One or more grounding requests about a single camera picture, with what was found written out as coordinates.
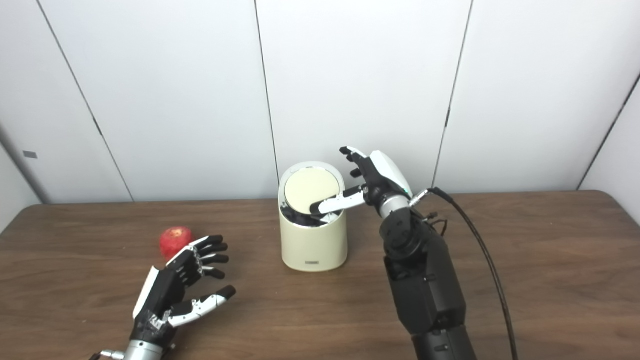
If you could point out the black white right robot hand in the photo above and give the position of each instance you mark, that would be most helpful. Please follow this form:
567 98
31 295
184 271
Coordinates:
382 177

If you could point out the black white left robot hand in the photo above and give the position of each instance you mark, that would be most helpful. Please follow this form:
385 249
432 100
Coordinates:
162 292

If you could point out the red apple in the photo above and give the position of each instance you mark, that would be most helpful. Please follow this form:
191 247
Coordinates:
172 240

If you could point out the cream round bin lid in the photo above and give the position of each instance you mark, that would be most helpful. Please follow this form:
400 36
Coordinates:
307 189

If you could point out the cream-colored bin body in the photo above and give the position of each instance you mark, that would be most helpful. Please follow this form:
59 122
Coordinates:
314 247

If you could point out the black wall panel hinge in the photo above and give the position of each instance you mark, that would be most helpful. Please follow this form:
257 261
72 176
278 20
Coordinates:
97 126
447 117

